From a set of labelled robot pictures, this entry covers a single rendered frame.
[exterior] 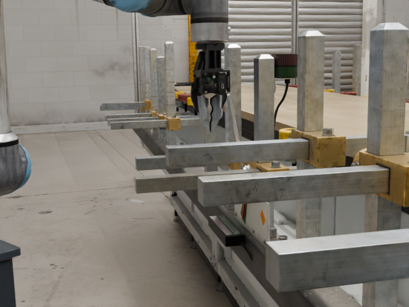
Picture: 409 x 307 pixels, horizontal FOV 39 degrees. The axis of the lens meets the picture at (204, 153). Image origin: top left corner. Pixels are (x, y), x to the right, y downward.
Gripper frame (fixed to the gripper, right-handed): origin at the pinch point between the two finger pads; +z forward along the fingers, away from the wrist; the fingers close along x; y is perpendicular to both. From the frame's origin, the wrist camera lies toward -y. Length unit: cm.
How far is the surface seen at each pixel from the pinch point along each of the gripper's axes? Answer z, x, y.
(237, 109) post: -3.3, 8.4, -4.5
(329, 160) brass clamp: 0, 7, 53
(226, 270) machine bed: 76, 29, -96
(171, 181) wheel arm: 7.8, -13.7, 24.3
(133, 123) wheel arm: 10, -9, -101
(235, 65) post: -14.6, 8.0, -4.5
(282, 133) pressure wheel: 2.8, 19.4, -1.1
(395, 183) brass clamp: -2, 5, 76
